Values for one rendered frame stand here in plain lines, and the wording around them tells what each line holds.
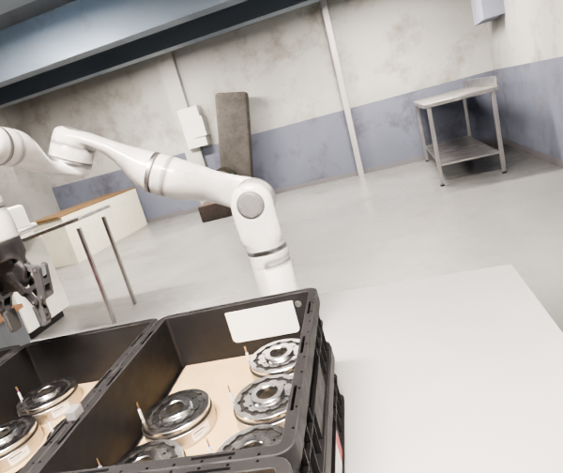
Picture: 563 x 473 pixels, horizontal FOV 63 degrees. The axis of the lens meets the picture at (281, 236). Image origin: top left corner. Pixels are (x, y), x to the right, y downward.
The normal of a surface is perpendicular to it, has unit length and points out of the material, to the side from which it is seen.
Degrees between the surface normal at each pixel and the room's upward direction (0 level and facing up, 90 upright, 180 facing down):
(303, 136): 90
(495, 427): 0
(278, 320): 90
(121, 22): 90
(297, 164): 90
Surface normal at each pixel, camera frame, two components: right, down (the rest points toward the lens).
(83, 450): 0.96, -0.21
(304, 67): -0.21, 0.30
